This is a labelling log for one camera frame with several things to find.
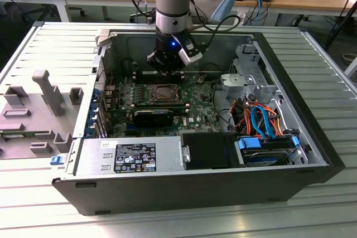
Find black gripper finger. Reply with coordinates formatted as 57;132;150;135
166;64;185;75
147;51;168;73

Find metal socket cover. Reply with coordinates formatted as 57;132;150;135
150;83;181;103

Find silver CPU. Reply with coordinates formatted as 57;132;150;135
155;86;174;99

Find black RAM slot bank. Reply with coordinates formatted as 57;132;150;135
133;70;185;84
134;102;191;115

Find CPU socket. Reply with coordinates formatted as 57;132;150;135
149;83;182;104

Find blue expansion slot latches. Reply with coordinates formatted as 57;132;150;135
88;89;101;138

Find green motherboard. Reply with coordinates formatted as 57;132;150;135
104;73;224;138

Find black graphics card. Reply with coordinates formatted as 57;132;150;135
133;109;173;128

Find silver drive cage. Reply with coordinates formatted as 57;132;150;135
220;43;276;102

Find white power strip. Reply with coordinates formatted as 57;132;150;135
233;11;247;26

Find blue disk carrier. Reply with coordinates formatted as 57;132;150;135
237;135;300;152

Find grey power supply unit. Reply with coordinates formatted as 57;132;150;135
74;136;186;176

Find black open PC case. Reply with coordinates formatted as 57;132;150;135
51;27;346;216

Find silver hard disk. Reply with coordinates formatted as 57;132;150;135
242;148;291;168

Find grey parts rack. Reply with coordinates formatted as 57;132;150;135
0;69;84;161

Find green RAM stick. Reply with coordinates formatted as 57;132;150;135
0;130;38;140

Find black tripod stand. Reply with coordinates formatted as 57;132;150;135
325;0;357;51

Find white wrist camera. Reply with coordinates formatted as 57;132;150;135
178;40;203;67

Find black camera cable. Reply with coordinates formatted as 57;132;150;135
200;14;242;52

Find blue flat data wire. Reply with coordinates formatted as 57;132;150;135
250;105;277;140

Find orange wire bundle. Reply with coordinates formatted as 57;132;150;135
233;100;286;139

